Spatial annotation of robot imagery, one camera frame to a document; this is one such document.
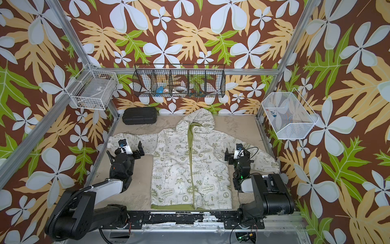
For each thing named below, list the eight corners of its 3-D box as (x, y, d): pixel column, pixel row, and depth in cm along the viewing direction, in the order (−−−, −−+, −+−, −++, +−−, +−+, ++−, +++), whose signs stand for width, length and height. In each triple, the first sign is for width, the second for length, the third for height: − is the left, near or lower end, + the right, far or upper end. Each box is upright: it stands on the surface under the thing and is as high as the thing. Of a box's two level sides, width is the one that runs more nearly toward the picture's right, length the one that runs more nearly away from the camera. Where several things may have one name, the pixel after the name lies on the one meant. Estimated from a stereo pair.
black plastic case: (123, 125, 117) (120, 120, 112) (128, 112, 126) (125, 106, 121) (155, 125, 117) (153, 120, 112) (157, 112, 126) (156, 106, 121)
